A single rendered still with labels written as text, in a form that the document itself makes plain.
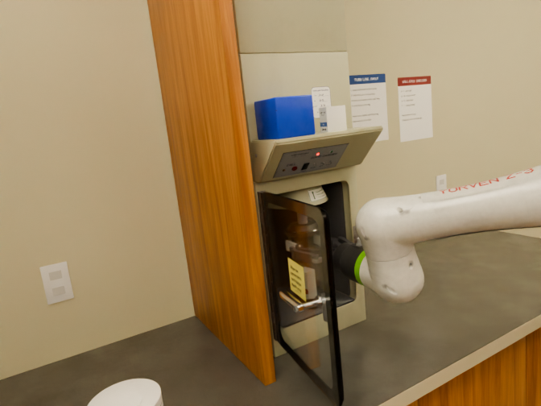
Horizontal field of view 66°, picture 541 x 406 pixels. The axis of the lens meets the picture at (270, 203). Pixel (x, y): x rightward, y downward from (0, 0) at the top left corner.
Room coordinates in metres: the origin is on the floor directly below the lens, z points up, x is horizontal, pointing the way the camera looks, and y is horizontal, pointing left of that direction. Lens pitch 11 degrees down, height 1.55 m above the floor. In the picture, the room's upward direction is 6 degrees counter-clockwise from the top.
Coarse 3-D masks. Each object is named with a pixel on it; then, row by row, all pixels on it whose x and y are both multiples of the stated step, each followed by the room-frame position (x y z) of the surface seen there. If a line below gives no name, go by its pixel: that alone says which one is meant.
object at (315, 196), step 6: (318, 186) 1.15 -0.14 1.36; (288, 192) 1.12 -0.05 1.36; (294, 192) 1.11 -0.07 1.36; (300, 192) 1.11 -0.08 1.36; (306, 192) 1.11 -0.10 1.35; (312, 192) 1.12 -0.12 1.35; (318, 192) 1.13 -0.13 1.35; (294, 198) 1.11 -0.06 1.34; (300, 198) 1.10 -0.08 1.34; (306, 198) 1.11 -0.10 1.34; (312, 198) 1.11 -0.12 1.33; (318, 198) 1.12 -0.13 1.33; (324, 198) 1.14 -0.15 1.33; (312, 204) 1.10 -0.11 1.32; (318, 204) 1.11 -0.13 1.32
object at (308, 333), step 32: (288, 224) 0.86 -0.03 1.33; (320, 224) 0.72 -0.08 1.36; (288, 256) 0.87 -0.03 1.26; (320, 256) 0.73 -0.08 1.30; (288, 288) 0.89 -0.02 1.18; (320, 288) 0.74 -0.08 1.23; (288, 320) 0.91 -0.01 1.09; (320, 320) 0.75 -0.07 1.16; (288, 352) 0.93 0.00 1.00; (320, 352) 0.77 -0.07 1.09; (320, 384) 0.78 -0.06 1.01
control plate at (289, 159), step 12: (348, 144) 1.04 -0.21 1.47; (288, 156) 0.96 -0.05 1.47; (300, 156) 0.98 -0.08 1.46; (312, 156) 1.00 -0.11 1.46; (324, 156) 1.03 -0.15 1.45; (336, 156) 1.05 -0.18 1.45; (288, 168) 1.00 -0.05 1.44; (300, 168) 1.02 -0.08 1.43; (312, 168) 1.04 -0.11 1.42; (324, 168) 1.07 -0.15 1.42
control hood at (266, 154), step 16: (352, 128) 1.10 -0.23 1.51; (368, 128) 1.04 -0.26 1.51; (256, 144) 0.98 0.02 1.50; (272, 144) 0.92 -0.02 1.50; (288, 144) 0.93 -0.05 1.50; (304, 144) 0.96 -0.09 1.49; (320, 144) 0.98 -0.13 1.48; (336, 144) 1.01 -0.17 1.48; (352, 144) 1.05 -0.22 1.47; (368, 144) 1.08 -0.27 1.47; (256, 160) 0.99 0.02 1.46; (272, 160) 0.95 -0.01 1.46; (352, 160) 1.10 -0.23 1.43; (256, 176) 1.00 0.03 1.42; (272, 176) 0.99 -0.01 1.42; (288, 176) 1.02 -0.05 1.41
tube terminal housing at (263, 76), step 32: (256, 64) 1.03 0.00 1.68; (288, 64) 1.07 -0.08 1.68; (320, 64) 1.12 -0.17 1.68; (256, 96) 1.02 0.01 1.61; (256, 128) 1.02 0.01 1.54; (256, 192) 1.01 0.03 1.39; (352, 192) 1.15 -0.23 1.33; (352, 224) 1.15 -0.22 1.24; (352, 288) 1.17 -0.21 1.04; (352, 320) 1.14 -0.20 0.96
